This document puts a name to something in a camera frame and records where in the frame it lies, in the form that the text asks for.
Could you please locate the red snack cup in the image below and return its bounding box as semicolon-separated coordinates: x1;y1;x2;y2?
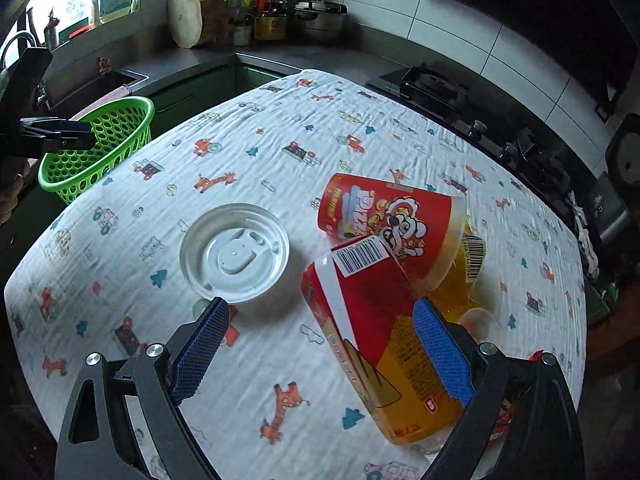
317;173;468;281

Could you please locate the round wooden chopping block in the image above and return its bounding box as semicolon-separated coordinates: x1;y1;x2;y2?
167;0;236;50

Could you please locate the window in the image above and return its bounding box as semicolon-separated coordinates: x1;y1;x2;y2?
0;0;146;56

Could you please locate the white rag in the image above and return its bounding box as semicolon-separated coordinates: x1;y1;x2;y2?
570;195;601;281

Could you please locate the steel pressure cooker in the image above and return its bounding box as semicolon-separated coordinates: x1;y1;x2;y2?
293;0;347;43

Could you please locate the person's left hand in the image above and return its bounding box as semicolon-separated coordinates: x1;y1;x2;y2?
0;174;26;226

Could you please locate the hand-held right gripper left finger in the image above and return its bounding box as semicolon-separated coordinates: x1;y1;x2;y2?
54;296;232;480

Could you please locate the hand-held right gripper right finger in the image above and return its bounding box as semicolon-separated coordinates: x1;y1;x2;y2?
412;297;586;480

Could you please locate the kitchen sink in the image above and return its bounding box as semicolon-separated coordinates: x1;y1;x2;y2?
45;67;150;111

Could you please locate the white plastic lid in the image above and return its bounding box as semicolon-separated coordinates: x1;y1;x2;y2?
179;203;291;304

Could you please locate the red yellow snack bag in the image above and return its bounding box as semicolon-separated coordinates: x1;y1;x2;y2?
301;234;481;448

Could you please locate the yellow plastic drink bottle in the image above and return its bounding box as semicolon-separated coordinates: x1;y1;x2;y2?
425;215;501;341

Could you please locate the yellow tin container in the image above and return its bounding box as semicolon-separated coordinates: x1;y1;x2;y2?
254;14;288;41

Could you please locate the green plastic basket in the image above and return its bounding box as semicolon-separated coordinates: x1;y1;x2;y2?
38;96;156;206

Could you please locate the black gas stove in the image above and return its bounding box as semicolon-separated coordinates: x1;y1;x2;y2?
365;65;571;196

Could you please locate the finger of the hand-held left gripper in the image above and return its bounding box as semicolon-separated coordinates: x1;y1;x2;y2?
20;117;94;137
42;133;96;154

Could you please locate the black range hood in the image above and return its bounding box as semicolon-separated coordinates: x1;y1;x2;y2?
411;0;640;106

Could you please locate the black rice cooker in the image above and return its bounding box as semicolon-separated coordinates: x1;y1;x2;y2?
582;112;640;246

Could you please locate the white printed tablecloth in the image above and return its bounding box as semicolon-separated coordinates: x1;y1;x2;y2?
4;69;587;480

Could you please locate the green kitchen cabinet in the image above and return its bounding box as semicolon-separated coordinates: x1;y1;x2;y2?
145;55;301;126

